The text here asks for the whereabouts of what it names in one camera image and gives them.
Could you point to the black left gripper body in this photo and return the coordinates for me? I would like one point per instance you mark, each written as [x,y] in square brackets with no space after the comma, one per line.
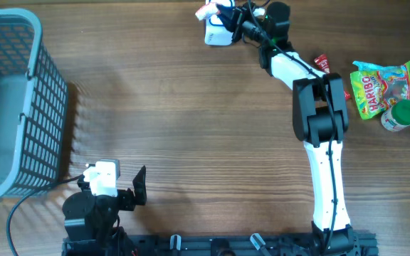
[126,200]

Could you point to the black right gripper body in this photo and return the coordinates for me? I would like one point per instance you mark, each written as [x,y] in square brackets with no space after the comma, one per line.
[242,14]

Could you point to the red snack packet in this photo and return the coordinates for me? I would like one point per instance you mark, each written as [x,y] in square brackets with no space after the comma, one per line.
[207,10]

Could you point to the small red candy bar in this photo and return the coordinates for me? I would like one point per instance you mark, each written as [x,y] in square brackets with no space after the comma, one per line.
[322,63]

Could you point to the green Haribo candy bag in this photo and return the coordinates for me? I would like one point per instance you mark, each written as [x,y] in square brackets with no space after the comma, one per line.
[376,91]

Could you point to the green lid plastic jar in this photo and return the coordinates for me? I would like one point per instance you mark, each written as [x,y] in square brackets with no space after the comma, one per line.
[397,117]

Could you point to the light blue tissue pack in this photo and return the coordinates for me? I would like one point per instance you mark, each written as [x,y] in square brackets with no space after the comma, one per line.
[363,66]

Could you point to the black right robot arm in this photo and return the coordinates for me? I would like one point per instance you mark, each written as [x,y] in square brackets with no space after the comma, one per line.
[320,117]

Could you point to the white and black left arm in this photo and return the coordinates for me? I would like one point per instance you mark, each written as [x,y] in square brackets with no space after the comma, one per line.
[93,224]

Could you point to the white barcode scanner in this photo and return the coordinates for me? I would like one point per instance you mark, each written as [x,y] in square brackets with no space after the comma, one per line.
[215,32]

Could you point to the grey mesh shopping basket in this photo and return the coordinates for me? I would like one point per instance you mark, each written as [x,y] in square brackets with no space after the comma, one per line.
[33,106]

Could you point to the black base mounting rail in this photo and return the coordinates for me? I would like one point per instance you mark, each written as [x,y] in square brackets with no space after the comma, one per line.
[283,245]

